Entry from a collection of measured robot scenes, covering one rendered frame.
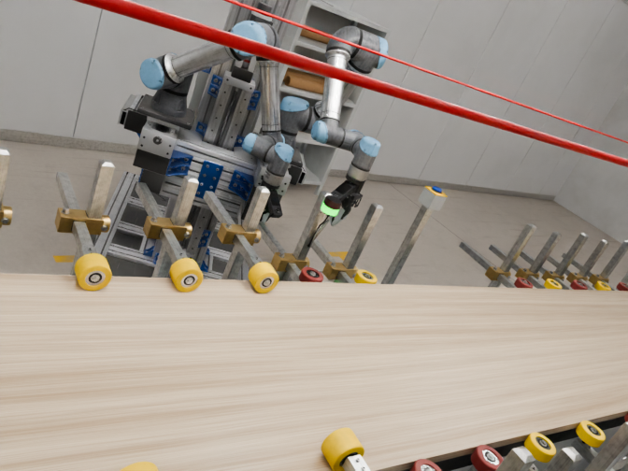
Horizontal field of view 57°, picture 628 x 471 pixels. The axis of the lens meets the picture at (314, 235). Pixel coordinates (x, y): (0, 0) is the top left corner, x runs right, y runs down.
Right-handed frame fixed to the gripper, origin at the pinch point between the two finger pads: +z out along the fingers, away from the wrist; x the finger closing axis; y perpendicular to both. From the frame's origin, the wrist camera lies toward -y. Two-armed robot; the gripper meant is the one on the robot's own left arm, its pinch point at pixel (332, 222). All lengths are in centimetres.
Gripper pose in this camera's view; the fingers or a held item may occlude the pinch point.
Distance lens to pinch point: 219.9
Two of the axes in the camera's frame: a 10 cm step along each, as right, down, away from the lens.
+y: 5.9, -1.3, 8.0
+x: -7.2, -5.4, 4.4
